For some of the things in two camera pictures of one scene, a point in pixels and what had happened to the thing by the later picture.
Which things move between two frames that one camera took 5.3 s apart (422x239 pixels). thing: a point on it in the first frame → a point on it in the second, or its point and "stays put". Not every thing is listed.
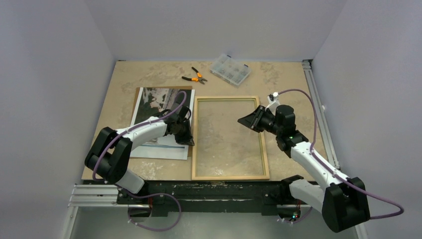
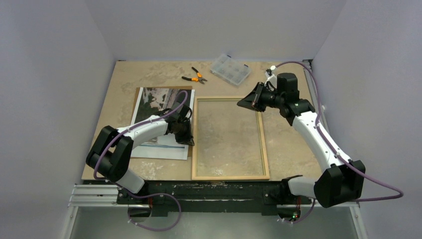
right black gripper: (258, 118) → (258, 97)
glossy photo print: (153, 100) stays put
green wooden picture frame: (223, 148) stays put
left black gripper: (187, 140) stays put
